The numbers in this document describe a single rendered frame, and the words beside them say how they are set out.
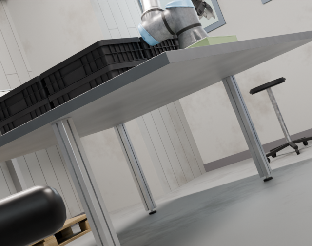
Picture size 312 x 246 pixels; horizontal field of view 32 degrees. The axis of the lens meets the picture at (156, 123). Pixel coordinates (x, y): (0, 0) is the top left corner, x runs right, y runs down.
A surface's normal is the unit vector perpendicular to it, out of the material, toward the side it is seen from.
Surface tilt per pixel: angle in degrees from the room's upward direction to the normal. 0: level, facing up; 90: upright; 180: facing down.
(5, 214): 75
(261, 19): 90
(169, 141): 90
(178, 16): 88
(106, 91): 90
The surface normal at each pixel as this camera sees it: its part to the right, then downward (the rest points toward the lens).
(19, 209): 0.25, -0.40
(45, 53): -0.55, 0.18
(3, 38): 0.75, -0.31
